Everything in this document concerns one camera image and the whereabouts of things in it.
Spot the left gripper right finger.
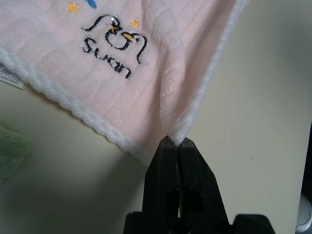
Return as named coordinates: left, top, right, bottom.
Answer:
left=179, top=137, right=231, bottom=223

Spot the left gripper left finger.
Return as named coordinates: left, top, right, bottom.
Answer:
left=141, top=135, right=181, bottom=220

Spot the pink towel with swan embroidery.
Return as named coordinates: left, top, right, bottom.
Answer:
left=0, top=0, right=246, bottom=166

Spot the green folded towel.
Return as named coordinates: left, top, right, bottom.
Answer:
left=0, top=119, right=32, bottom=181

